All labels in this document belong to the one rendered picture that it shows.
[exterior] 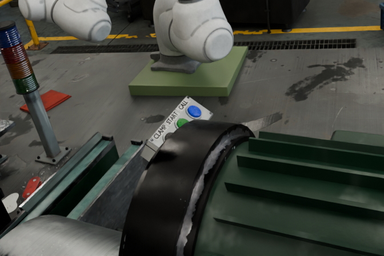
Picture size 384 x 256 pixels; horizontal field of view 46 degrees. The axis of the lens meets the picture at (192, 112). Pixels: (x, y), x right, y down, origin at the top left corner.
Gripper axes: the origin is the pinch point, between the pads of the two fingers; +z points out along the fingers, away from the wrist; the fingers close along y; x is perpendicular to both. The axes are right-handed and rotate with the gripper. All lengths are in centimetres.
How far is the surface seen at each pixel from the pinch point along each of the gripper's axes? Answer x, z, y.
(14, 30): 16, -54, 0
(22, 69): 16, -55, 11
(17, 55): 16, -55, 7
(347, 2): -37, 315, 87
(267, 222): 111, -93, -14
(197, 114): 70, -49, 11
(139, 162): 53, -51, 28
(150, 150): 69, -62, 13
